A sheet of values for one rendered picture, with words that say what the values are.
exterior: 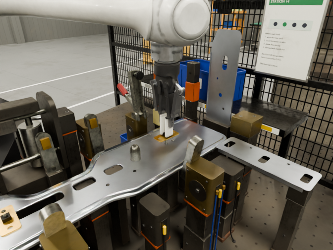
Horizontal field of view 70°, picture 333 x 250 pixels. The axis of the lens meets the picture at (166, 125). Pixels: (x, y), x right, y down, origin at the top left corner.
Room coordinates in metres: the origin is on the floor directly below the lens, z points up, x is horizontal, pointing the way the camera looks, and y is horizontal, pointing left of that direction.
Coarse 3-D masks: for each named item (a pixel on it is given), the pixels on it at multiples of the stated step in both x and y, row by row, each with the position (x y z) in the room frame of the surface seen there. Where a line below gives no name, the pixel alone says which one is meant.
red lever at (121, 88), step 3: (117, 84) 0.87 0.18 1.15; (120, 84) 0.87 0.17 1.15; (117, 87) 0.87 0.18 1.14; (120, 87) 0.86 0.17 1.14; (123, 87) 0.86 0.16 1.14; (120, 90) 0.85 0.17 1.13; (123, 90) 0.85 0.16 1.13; (126, 90) 0.86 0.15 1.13; (123, 93) 0.84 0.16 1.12; (126, 93) 0.84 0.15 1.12; (126, 96) 0.83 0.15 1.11; (129, 96) 0.84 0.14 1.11; (126, 99) 0.83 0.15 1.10; (129, 99) 0.82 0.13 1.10; (129, 102) 0.82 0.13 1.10; (132, 105) 0.81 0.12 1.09; (138, 108) 0.80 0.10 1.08; (141, 114) 0.78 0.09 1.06
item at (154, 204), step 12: (144, 204) 0.42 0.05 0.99; (156, 204) 0.42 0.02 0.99; (168, 204) 0.42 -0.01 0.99; (144, 216) 0.42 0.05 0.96; (156, 216) 0.39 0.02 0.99; (168, 216) 0.41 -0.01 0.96; (144, 228) 0.42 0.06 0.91; (156, 228) 0.39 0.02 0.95; (168, 228) 0.41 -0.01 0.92; (156, 240) 0.39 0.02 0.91
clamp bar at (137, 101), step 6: (132, 72) 0.79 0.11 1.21; (138, 72) 0.77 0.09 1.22; (132, 78) 0.78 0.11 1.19; (138, 78) 0.77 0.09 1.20; (132, 84) 0.78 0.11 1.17; (138, 84) 0.80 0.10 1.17; (132, 90) 0.78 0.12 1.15; (138, 90) 0.80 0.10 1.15; (132, 96) 0.78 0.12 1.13; (138, 96) 0.80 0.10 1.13; (132, 102) 0.79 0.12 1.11; (138, 102) 0.79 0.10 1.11; (144, 108) 0.79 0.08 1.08; (138, 114) 0.77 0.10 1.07; (144, 114) 0.79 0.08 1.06; (138, 120) 0.77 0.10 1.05
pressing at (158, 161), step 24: (120, 144) 0.67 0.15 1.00; (144, 144) 0.68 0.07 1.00; (168, 144) 0.68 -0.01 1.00; (216, 144) 0.68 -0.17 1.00; (96, 168) 0.55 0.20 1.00; (144, 168) 0.55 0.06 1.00; (168, 168) 0.55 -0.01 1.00; (48, 192) 0.45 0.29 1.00; (72, 192) 0.45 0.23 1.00; (96, 192) 0.45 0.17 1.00; (120, 192) 0.46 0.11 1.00; (72, 216) 0.38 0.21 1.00; (0, 240) 0.32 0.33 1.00; (24, 240) 0.32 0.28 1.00
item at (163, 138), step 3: (174, 132) 0.70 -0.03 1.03; (177, 132) 0.70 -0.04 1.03; (159, 135) 0.68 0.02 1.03; (162, 135) 0.68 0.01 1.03; (171, 135) 0.68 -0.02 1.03; (174, 135) 0.68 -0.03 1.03; (156, 138) 0.66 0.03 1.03; (162, 138) 0.66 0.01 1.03; (165, 138) 0.66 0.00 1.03; (168, 138) 0.67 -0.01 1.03; (159, 141) 0.65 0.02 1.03; (162, 141) 0.65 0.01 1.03
